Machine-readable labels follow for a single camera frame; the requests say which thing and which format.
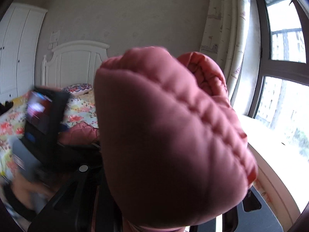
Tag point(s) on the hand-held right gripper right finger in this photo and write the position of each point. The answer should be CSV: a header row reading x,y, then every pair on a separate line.
x,y
265,222

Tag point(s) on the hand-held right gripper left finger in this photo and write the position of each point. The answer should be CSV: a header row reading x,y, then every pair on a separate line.
x,y
79,222

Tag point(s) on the pink quilted comforter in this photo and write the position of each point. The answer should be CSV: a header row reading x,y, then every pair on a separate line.
x,y
169,137

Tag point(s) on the person's left forearm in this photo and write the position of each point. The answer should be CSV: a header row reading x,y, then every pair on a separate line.
x,y
17,205

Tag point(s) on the floral bedsheet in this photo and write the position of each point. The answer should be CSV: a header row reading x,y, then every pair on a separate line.
x,y
79,116

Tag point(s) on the embroidered patterned pillow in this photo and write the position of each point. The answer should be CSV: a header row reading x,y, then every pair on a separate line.
x,y
78,88

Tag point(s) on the white wooden headboard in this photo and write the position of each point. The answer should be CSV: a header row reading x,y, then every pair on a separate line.
x,y
74,65

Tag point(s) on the white wardrobe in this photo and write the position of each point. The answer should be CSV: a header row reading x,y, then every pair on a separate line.
x,y
19,53

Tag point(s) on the dark framed window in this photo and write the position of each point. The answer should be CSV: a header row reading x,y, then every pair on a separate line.
x,y
282,96

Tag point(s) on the sailboat print curtain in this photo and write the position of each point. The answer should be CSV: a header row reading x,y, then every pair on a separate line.
x,y
231,29

